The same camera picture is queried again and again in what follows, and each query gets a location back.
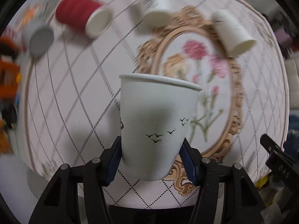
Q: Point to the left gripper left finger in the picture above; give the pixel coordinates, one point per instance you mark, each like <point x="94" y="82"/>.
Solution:
<point x="59" y="201"/>

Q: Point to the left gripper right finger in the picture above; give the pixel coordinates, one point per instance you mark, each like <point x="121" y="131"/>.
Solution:
<point x="242" y="202"/>

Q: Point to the white paper cup with birds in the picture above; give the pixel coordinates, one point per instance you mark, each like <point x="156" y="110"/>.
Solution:
<point x="155" y="113"/>

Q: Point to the plain white paper cup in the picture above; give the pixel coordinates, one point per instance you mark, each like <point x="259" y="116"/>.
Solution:
<point x="234" y="37"/>

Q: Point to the red ribbed paper cup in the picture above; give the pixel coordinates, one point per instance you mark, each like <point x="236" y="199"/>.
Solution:
<point x="90" y="17"/>

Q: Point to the white printed paper cup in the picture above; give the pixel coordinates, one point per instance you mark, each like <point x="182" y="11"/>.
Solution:
<point x="156" y="13"/>

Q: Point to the orange toy box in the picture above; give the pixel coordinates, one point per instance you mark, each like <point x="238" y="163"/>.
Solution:
<point x="10" y="70"/>

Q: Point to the grey mug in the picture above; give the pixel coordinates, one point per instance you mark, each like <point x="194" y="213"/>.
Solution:
<point x="37" y="36"/>

